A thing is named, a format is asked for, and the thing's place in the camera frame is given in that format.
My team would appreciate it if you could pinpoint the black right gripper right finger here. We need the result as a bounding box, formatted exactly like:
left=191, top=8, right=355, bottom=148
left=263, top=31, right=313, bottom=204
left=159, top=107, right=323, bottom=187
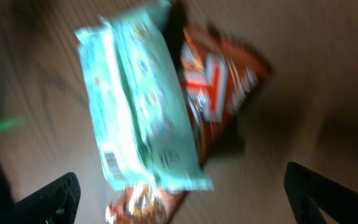
left=284, top=162, right=358, bottom=224

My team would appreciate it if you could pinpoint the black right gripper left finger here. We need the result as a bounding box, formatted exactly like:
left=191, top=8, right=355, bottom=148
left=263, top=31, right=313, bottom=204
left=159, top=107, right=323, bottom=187
left=0, top=172, right=81, bottom=224

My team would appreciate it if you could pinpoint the mint green snack packet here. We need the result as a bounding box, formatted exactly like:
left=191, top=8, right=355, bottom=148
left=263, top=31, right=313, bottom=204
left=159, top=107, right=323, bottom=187
left=75, top=1, right=213, bottom=191

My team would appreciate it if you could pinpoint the red chocolate bar wrapper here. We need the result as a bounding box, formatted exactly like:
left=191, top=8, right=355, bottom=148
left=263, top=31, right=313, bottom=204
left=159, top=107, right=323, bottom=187
left=106, top=26, right=270, bottom=223

